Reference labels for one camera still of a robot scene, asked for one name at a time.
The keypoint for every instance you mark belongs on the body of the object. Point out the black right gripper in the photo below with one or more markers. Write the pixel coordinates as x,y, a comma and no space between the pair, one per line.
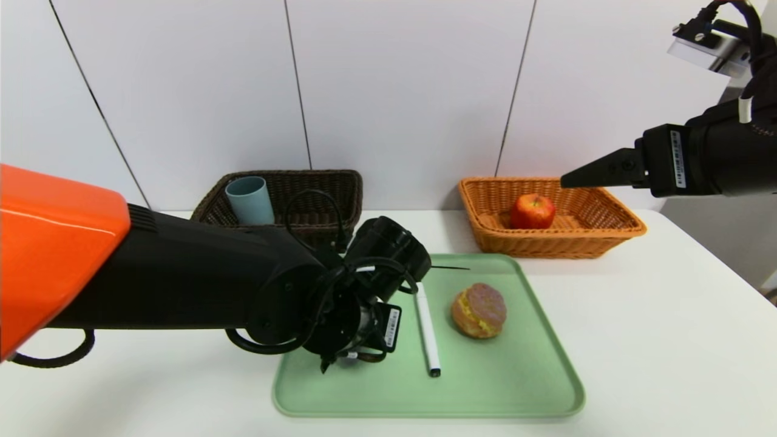
666,159

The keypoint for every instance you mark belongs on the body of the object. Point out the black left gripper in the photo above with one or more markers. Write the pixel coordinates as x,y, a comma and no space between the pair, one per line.
390,328

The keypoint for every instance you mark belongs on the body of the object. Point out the white marker pen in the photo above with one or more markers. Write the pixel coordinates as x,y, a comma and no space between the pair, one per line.
428,334

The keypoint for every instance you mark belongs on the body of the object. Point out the red yellow apple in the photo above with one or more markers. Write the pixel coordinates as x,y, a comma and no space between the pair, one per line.
532,212

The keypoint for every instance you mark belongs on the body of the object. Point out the blue-grey plastic cup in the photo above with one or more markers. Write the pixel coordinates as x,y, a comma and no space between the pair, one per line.
250,203

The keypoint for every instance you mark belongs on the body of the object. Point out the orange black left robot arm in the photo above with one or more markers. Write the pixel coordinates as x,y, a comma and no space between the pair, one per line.
182,273

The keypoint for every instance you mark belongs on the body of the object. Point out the orange wicker basket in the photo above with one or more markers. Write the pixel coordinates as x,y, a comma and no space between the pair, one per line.
546,246

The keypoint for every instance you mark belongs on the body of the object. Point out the dark brown wicker basket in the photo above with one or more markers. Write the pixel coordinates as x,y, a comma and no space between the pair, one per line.
315,182

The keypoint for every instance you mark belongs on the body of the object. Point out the pink cream-filled bun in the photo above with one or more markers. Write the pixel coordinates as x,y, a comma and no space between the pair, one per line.
479,311

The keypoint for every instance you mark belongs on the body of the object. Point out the light green plastic tray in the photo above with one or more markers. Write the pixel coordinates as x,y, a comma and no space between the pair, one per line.
498,382

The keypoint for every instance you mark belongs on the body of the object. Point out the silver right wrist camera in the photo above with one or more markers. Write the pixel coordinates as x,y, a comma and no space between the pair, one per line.
707,51

